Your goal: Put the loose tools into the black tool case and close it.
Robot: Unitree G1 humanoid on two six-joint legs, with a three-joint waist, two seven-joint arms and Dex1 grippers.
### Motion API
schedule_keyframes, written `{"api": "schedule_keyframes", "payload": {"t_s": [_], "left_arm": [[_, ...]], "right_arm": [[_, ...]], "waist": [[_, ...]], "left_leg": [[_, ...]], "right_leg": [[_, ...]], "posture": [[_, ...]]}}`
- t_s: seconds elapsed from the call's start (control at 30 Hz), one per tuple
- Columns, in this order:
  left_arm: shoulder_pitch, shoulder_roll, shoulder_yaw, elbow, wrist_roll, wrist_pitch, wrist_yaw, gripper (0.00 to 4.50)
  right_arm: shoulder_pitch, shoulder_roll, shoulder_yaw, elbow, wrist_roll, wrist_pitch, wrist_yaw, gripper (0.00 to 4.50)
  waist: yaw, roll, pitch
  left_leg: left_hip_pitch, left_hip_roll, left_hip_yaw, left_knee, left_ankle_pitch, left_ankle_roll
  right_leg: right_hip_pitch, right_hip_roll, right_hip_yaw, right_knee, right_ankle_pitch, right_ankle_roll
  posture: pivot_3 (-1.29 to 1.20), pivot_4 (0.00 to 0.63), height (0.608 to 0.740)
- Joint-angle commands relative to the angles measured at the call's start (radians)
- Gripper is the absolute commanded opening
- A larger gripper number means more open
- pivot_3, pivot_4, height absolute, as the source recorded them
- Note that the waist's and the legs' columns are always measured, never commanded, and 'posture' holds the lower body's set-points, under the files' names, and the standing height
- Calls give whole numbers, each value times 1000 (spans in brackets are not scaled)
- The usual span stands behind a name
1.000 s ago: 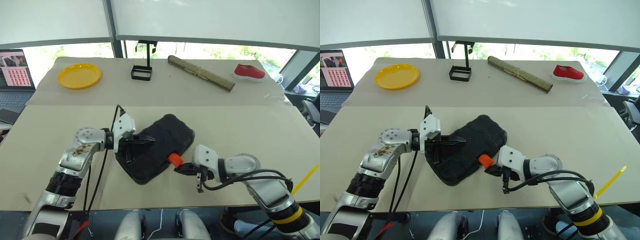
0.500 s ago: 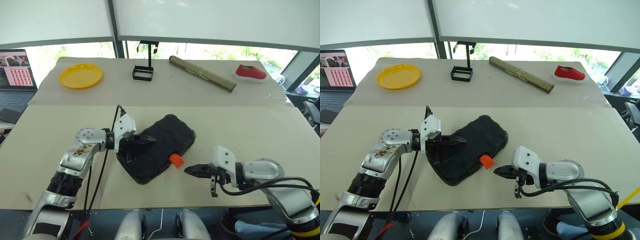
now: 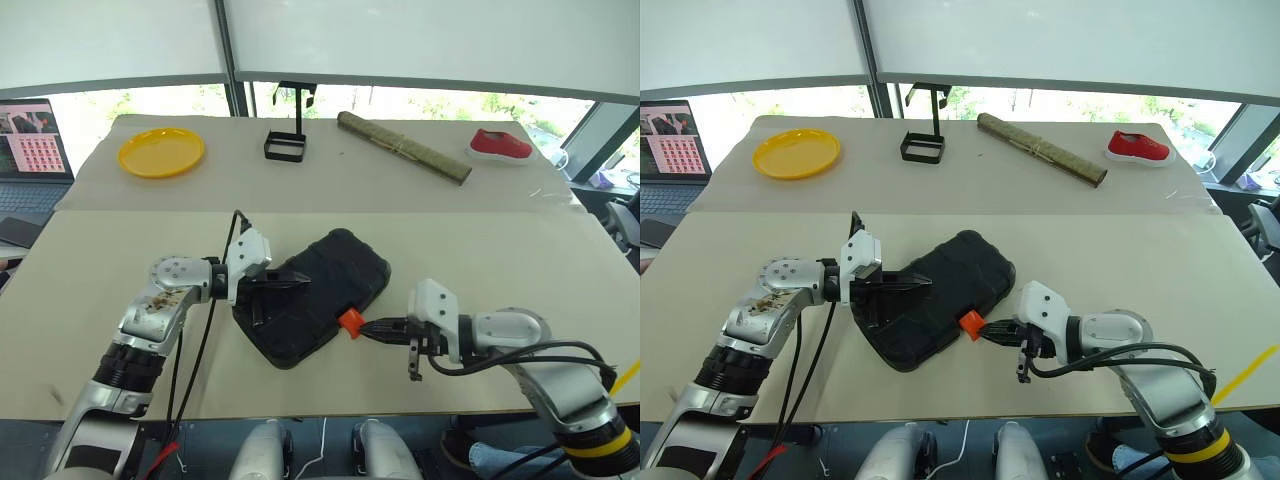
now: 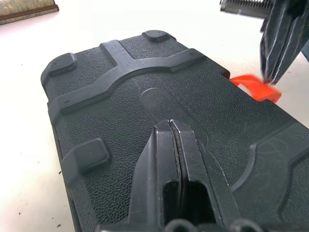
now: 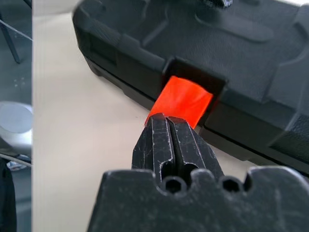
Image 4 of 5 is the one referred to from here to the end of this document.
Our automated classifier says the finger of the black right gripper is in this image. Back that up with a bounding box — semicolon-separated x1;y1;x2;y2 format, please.
274;0;309;84
259;0;294;83

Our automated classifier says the black plastic tool case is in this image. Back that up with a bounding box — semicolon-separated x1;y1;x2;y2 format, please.
40;29;309;232

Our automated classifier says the rolled bamboo mat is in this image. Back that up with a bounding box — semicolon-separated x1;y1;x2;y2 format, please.
0;0;60;26

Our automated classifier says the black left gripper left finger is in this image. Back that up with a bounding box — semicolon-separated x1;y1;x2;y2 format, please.
127;119;182;227

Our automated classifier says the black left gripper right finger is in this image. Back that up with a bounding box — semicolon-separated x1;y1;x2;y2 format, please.
169;119;242;227

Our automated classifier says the orange case latch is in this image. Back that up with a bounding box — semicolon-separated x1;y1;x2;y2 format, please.
230;73;283;103

